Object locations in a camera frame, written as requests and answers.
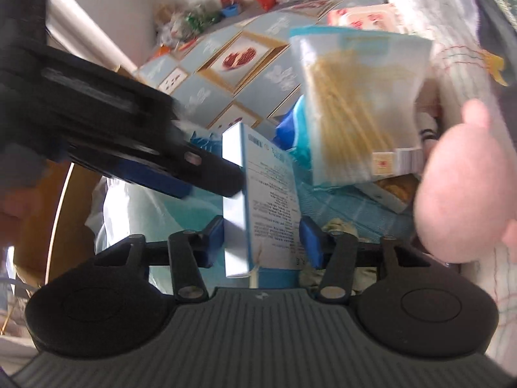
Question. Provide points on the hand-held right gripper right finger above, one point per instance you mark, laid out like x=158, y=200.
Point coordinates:
x=313, y=243

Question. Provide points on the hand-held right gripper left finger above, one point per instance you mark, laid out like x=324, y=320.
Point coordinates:
x=214, y=237

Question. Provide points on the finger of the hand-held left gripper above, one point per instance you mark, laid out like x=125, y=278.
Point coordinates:
x=153, y=178

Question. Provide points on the light blue towel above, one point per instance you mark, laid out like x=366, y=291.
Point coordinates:
x=347, y=210

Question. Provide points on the light blue white box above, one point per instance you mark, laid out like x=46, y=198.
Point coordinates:
x=270, y=202

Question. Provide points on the blue wet wipes pack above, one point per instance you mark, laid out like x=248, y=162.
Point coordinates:
x=293, y=125

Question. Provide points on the clear noodle packet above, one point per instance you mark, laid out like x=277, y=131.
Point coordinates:
x=355, y=101

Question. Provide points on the pink plush toy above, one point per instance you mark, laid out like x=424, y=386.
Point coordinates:
x=460, y=194

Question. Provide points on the white plastic bag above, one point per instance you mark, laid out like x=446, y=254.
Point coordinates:
x=133, y=210

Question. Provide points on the orange snack packet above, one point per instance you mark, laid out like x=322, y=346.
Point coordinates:
x=159, y=50

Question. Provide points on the white box yellow picture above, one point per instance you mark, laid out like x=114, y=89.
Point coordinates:
x=394, y=192

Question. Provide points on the white box red label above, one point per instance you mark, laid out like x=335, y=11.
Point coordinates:
x=394, y=161

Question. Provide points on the blue plastic holder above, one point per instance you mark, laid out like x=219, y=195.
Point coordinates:
x=230, y=10

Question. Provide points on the red white flat packet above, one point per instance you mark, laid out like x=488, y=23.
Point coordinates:
x=365, y=18

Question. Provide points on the yellow cloth tag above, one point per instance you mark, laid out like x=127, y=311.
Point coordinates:
x=494, y=66

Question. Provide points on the white quilted blanket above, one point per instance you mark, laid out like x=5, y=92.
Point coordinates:
x=448, y=20

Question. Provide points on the dark green patterned cloth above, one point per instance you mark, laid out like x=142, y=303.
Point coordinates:
x=496, y=4

